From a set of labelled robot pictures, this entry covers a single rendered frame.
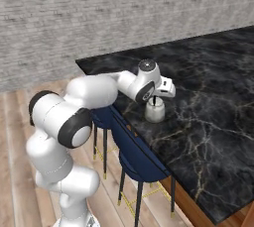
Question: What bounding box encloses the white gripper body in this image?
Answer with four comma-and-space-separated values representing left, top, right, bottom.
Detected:
158, 77, 177, 98

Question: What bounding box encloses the black marble dining table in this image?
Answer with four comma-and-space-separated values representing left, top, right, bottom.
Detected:
74, 25, 254, 227

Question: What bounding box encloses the blue bar stool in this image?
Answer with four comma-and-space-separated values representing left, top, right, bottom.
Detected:
90, 106, 119, 181
109, 104, 177, 220

